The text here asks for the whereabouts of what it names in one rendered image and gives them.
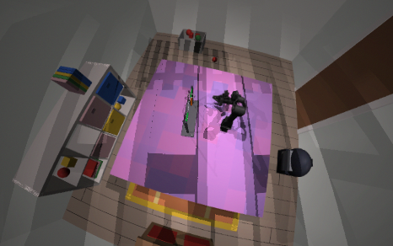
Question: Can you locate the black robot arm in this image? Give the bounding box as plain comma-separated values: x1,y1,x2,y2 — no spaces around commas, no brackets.
220,90,246,132

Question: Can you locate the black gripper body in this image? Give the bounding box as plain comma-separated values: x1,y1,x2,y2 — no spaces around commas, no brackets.
219,94,231,106

